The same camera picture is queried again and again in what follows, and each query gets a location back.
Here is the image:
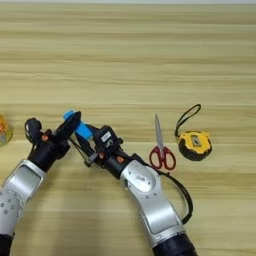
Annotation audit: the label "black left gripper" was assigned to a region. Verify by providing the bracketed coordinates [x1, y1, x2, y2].
[28, 110, 82, 173]

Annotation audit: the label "orange juice bottle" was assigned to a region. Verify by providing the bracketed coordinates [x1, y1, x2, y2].
[0, 114, 14, 148]

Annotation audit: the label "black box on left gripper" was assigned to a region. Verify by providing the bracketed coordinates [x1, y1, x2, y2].
[24, 117, 43, 144]

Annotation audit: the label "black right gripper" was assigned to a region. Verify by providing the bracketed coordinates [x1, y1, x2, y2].
[71, 123, 144, 179]

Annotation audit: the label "red handled scissors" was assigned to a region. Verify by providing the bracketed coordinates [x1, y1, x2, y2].
[148, 113, 177, 171]

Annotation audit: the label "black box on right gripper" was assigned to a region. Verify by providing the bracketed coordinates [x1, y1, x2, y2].
[93, 125, 116, 148]

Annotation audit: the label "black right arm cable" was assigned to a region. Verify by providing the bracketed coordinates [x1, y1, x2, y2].
[156, 169, 194, 225]

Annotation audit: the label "yellow tape measure with strap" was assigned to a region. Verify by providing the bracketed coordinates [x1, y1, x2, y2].
[174, 103, 213, 162]

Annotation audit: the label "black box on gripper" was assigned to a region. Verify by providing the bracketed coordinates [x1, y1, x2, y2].
[93, 125, 116, 148]
[24, 117, 43, 144]

